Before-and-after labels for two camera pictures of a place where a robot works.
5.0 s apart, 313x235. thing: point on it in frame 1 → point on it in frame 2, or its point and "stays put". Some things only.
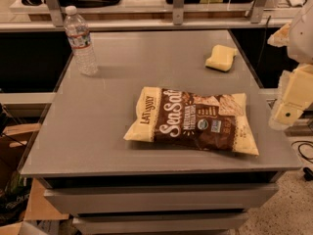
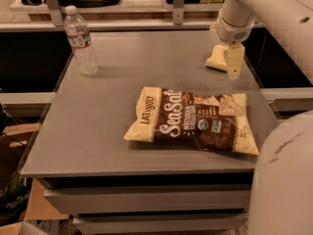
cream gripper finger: [295, 95] → [233, 28]
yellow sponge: [221, 59] stays put
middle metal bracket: [178, 4] stays put
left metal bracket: [52, 3] stays put
